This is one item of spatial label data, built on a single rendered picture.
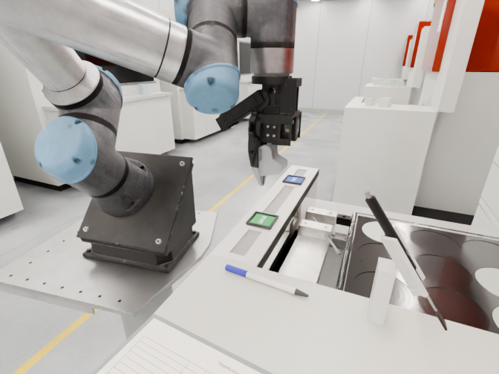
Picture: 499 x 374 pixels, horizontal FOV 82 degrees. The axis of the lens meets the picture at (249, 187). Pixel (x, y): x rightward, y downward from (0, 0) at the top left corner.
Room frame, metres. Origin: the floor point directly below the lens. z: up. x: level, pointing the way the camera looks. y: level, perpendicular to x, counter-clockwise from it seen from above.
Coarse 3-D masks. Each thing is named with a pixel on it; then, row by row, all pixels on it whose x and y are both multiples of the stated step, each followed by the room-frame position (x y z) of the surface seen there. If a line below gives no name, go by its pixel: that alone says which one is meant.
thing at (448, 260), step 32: (352, 256) 0.51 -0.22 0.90; (384, 256) 0.51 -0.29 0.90; (416, 256) 0.51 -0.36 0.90; (448, 256) 0.51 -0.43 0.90; (480, 256) 0.51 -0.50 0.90; (352, 288) 0.42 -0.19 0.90; (448, 288) 0.42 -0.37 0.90; (480, 288) 0.42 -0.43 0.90; (448, 320) 0.34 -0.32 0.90; (480, 320) 0.34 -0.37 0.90
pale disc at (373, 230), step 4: (364, 224) 0.65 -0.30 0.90; (368, 224) 0.65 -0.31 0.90; (372, 224) 0.65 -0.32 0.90; (376, 224) 0.65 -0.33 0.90; (364, 228) 0.63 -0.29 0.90; (368, 228) 0.63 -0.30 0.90; (372, 228) 0.63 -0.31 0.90; (376, 228) 0.63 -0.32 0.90; (380, 228) 0.63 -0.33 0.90; (364, 232) 0.61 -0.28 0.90; (368, 232) 0.61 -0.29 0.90; (372, 232) 0.61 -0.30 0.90; (376, 232) 0.61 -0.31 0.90; (380, 232) 0.61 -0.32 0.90; (400, 232) 0.61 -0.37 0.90; (404, 232) 0.61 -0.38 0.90; (368, 236) 0.59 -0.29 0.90; (372, 236) 0.59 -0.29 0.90; (376, 236) 0.59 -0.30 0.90; (380, 236) 0.59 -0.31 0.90; (404, 236) 0.59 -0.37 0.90; (376, 240) 0.57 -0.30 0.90; (380, 240) 0.57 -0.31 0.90
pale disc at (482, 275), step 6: (480, 270) 0.47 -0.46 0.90; (486, 270) 0.47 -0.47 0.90; (492, 270) 0.47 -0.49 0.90; (498, 270) 0.47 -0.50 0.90; (480, 276) 0.45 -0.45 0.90; (486, 276) 0.45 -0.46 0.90; (492, 276) 0.45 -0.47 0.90; (498, 276) 0.45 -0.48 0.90; (480, 282) 0.43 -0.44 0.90; (486, 282) 0.43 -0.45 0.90; (492, 282) 0.43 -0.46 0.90; (498, 282) 0.43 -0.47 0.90; (486, 288) 0.42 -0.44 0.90; (492, 288) 0.42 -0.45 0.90; (498, 288) 0.42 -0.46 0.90; (498, 294) 0.40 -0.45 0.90
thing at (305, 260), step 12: (300, 240) 0.60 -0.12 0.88; (312, 240) 0.60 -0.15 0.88; (324, 240) 0.60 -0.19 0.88; (300, 252) 0.55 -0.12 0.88; (312, 252) 0.55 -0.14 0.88; (324, 252) 0.55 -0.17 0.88; (288, 264) 0.51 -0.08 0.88; (300, 264) 0.51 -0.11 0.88; (312, 264) 0.51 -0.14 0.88; (300, 276) 0.47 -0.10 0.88; (312, 276) 0.47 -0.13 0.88
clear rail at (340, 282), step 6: (354, 216) 0.68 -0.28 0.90; (354, 222) 0.65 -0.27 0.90; (354, 228) 0.63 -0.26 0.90; (348, 234) 0.59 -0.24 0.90; (348, 240) 0.57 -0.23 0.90; (348, 246) 0.54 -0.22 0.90; (348, 252) 0.52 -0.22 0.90; (342, 258) 0.50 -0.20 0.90; (348, 258) 0.50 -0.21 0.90; (342, 264) 0.48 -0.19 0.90; (342, 270) 0.46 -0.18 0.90; (336, 282) 0.43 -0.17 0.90; (342, 282) 0.43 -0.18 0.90; (336, 288) 0.41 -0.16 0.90; (342, 288) 0.42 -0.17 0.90
